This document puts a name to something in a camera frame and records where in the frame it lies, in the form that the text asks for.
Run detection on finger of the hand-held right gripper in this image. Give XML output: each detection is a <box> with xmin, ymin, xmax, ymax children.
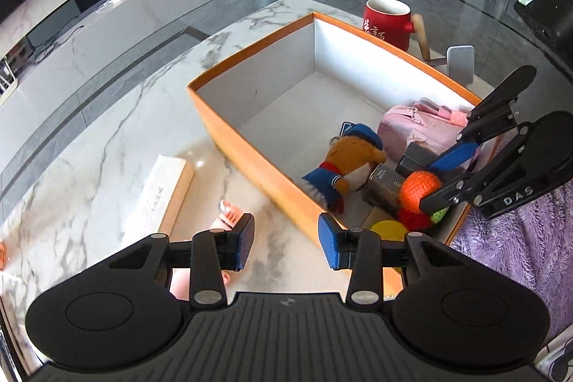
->
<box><xmin>419</xmin><ymin>121</ymin><xmax>538</xmax><ymax>214</ymax></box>
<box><xmin>429</xmin><ymin>65</ymin><xmax>537</xmax><ymax>174</ymax></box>

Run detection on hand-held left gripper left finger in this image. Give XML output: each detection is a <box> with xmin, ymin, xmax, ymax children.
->
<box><xmin>107</xmin><ymin>213</ymin><xmax>256</xmax><ymax>312</ymax></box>

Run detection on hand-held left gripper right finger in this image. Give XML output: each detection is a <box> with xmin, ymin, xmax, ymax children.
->
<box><xmin>318</xmin><ymin>213</ymin><xmax>466</xmax><ymax>312</ymax></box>

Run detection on crocheted orange toy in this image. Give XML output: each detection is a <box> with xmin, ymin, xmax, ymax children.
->
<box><xmin>398</xmin><ymin>171</ymin><xmax>451</xmax><ymax>230</ymax></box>

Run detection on yellow round tape measure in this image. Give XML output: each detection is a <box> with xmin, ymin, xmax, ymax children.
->
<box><xmin>369</xmin><ymin>220</ymin><xmax>406</xmax><ymax>246</ymax></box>

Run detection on pink zipper pouch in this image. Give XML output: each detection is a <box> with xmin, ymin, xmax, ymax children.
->
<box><xmin>378</xmin><ymin>97</ymin><xmax>482</xmax><ymax>168</ymax></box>

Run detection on illustrated card box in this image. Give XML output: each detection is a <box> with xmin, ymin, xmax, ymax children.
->
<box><xmin>362</xmin><ymin>163</ymin><xmax>410</xmax><ymax>215</ymax></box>

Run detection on orange storage box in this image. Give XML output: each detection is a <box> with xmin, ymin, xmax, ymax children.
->
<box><xmin>187</xmin><ymin>11</ymin><xmax>502</xmax><ymax>275</ymax></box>

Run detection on teddy bear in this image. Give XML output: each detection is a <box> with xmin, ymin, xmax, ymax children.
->
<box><xmin>301</xmin><ymin>122</ymin><xmax>386</xmax><ymax>213</ymax></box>

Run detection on pink pencil case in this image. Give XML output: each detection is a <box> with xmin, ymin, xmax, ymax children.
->
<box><xmin>168</xmin><ymin>198</ymin><xmax>254</xmax><ymax>302</ymax></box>

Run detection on purple fluffy blanket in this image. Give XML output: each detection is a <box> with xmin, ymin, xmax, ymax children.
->
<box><xmin>450</xmin><ymin>131</ymin><xmax>573</xmax><ymax>342</ymax></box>

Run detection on silver phone stand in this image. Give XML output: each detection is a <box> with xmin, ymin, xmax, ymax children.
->
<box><xmin>432</xmin><ymin>45</ymin><xmax>476</xmax><ymax>87</ymax></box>

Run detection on white long box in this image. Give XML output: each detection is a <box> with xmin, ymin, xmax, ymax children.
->
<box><xmin>122</xmin><ymin>154</ymin><xmax>195</xmax><ymax>248</ymax></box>

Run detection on black glass table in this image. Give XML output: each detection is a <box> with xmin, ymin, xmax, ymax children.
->
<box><xmin>514</xmin><ymin>0</ymin><xmax>573</xmax><ymax>73</ymax></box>

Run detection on printed cloth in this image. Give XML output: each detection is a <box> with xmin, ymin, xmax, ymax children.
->
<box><xmin>535</xmin><ymin>333</ymin><xmax>573</xmax><ymax>382</ymax></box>

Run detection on red mug with wooden handle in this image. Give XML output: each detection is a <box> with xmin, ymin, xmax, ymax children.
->
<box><xmin>362</xmin><ymin>0</ymin><xmax>430</xmax><ymax>62</ymax></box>

